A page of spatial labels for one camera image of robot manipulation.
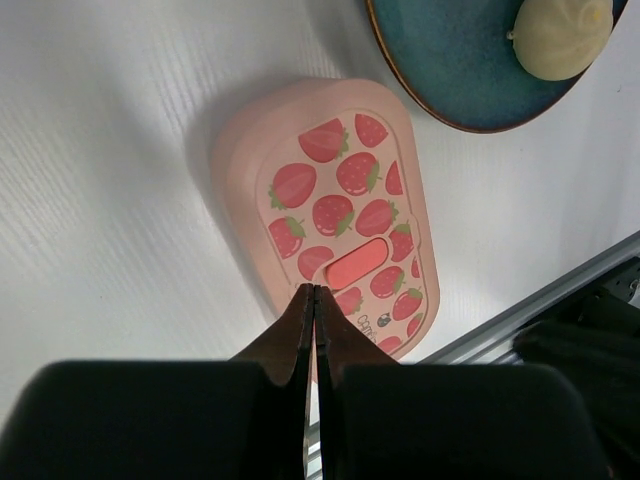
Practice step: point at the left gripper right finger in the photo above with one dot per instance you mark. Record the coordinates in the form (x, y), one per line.
(345, 345)

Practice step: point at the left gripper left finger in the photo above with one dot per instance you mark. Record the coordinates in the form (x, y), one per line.
(281, 414)

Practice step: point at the pink lunch box lid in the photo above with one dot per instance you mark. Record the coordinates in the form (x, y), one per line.
(321, 184)

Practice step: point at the blue ceramic plate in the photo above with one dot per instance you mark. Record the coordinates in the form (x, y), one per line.
(455, 61)

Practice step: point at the beige steamed bun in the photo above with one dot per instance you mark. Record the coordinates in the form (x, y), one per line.
(556, 40)

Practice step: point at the aluminium mounting rail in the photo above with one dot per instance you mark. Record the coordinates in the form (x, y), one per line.
(548, 389)

